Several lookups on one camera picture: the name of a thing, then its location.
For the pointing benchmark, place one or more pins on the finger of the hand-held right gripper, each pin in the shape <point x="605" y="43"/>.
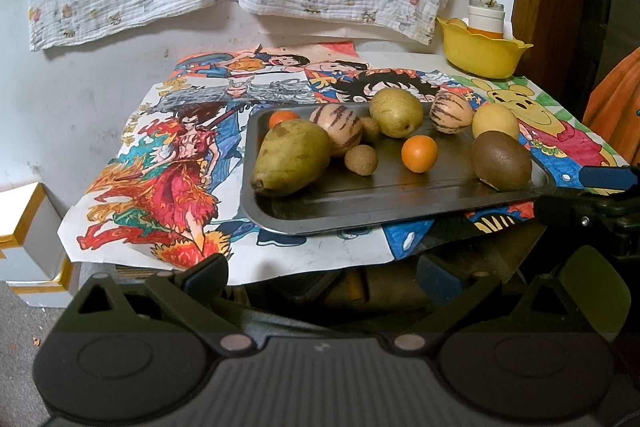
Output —
<point x="607" y="179"/>
<point x="565" y="212"/>

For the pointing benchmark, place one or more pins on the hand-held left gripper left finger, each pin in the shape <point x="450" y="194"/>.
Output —
<point x="207" y="275"/>

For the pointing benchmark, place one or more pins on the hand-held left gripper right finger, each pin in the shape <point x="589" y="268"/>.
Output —
<point x="435" y="277"/>

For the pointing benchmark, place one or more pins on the brown kiwi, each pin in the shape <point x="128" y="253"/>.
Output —
<point x="500" y="159"/>

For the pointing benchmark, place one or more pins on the metal baking tray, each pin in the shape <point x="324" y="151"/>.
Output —
<point x="400" y="192"/>

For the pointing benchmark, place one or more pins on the smooth yellow fruit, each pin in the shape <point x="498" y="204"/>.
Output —
<point x="495" y="121"/>

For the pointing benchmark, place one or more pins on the small orange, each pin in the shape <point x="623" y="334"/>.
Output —
<point x="419" y="153"/>
<point x="282" y="118"/>

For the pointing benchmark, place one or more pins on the brown longan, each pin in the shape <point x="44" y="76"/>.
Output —
<point x="360" y="159"/>
<point x="371" y="129"/>

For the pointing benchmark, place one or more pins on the large green pear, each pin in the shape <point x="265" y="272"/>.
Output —
<point x="292" y="157"/>

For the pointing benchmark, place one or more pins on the small striped pepino melon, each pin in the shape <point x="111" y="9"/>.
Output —
<point x="451" y="112"/>

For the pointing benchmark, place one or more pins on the round yellow-green pear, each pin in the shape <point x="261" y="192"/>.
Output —
<point x="396" y="113"/>

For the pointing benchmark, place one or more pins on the large striped pepino melon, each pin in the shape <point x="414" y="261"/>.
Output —
<point x="337" y="127"/>

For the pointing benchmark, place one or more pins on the orange cloth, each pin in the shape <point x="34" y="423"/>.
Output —
<point x="617" y="112"/>

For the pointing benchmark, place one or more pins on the yellow bear drawing sheet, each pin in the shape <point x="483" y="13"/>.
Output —
<point x="550" y="132"/>

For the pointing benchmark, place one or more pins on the fiery warrior drawing sheet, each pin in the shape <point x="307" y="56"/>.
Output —
<point x="175" y="187"/>

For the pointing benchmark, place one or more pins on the white box with yellow trim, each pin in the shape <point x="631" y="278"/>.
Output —
<point x="30" y="252"/>
<point x="40" y="297"/>

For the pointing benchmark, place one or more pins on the yellow plastic bowl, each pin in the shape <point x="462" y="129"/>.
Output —
<point x="480" y="54"/>

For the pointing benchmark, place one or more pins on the white jar with orange band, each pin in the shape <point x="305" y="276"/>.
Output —
<point x="485" y="19"/>

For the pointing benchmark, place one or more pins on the yellow fruit in bowl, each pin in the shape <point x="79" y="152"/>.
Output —
<point x="457" y="23"/>

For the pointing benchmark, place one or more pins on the colourful cartoon characters drawing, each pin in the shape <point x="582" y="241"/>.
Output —
<point x="280" y="62"/>

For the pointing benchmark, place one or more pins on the brown wooden frame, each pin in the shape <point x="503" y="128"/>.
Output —
<point x="550" y="7"/>

